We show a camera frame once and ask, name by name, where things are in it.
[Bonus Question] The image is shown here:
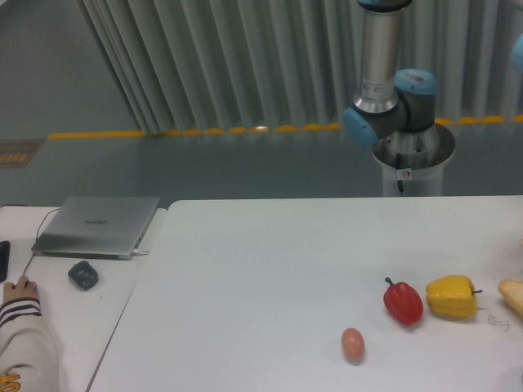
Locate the person's hand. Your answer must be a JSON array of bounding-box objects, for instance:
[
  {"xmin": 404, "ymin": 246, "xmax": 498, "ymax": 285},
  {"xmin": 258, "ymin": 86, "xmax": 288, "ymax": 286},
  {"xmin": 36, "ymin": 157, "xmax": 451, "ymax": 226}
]
[{"xmin": 3, "ymin": 275, "xmax": 40, "ymax": 305}]

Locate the triangular bread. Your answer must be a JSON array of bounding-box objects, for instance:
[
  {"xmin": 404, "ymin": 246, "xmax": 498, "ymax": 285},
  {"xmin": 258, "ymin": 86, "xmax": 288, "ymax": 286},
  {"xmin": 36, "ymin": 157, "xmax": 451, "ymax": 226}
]
[{"xmin": 498, "ymin": 279, "xmax": 523, "ymax": 316}]

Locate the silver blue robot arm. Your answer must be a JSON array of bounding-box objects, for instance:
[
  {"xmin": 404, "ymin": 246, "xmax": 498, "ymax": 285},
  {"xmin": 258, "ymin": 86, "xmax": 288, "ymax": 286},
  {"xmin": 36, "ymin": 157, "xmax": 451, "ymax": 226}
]
[{"xmin": 342, "ymin": 1, "xmax": 522, "ymax": 145}]

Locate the cream striped sleeve forearm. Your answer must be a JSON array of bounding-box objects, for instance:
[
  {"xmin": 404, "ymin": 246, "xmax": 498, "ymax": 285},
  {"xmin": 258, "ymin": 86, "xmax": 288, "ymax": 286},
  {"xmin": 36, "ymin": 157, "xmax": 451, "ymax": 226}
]
[{"xmin": 1, "ymin": 297, "xmax": 60, "ymax": 391}]

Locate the black keyboard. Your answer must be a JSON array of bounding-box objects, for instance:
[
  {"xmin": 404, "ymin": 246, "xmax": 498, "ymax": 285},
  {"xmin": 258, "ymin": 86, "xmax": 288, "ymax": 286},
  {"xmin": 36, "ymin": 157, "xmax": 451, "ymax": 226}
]
[{"xmin": 0, "ymin": 240, "xmax": 11, "ymax": 283}]

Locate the black plastic holder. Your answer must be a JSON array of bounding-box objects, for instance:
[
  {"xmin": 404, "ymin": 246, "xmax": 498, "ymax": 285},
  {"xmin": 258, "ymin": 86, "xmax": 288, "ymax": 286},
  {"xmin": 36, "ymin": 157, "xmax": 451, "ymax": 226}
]
[{"xmin": 68, "ymin": 261, "xmax": 99, "ymax": 291}]

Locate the silver closed laptop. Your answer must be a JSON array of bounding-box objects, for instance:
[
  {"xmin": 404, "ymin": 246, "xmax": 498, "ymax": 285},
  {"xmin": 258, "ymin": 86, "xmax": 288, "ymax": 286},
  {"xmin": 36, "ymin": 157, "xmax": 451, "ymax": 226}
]
[{"xmin": 32, "ymin": 196, "xmax": 160, "ymax": 260}]

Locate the grey pleated curtain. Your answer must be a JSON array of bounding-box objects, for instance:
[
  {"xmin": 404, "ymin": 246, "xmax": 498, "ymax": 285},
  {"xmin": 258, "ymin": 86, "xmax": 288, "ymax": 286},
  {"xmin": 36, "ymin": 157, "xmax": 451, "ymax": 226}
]
[{"xmin": 80, "ymin": 1, "xmax": 522, "ymax": 134}]

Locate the brown egg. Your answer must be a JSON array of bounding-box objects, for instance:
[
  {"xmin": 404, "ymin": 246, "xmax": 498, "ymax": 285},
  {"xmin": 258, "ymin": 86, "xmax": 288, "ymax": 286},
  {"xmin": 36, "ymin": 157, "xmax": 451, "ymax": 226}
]
[{"xmin": 341, "ymin": 327, "xmax": 364, "ymax": 360}]

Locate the red bell pepper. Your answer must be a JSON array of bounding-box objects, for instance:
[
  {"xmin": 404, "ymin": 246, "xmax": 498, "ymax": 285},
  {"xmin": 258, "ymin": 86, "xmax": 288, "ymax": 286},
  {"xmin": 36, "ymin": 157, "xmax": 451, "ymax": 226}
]
[{"xmin": 383, "ymin": 277, "xmax": 423, "ymax": 326}]

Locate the yellow bell pepper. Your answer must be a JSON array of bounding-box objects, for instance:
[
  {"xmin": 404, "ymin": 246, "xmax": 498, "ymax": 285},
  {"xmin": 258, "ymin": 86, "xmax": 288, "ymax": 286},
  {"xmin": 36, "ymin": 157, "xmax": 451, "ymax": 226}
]
[{"xmin": 426, "ymin": 274, "xmax": 482, "ymax": 319}]

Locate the thin grey mouse cable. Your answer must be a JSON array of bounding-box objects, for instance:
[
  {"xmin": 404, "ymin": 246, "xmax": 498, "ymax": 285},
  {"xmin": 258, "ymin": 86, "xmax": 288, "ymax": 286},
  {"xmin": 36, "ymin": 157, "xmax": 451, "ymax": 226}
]
[{"xmin": 22, "ymin": 207, "xmax": 62, "ymax": 279}]

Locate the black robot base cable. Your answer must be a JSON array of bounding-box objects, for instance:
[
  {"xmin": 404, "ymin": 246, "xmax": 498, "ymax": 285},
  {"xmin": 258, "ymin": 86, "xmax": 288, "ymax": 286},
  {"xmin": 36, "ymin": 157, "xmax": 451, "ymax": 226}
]
[{"xmin": 394, "ymin": 153, "xmax": 405, "ymax": 195}]

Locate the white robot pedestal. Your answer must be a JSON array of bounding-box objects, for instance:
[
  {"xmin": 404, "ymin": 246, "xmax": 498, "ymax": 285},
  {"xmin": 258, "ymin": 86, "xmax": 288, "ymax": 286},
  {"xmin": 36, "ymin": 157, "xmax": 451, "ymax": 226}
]
[{"xmin": 372, "ymin": 123, "xmax": 456, "ymax": 197}]

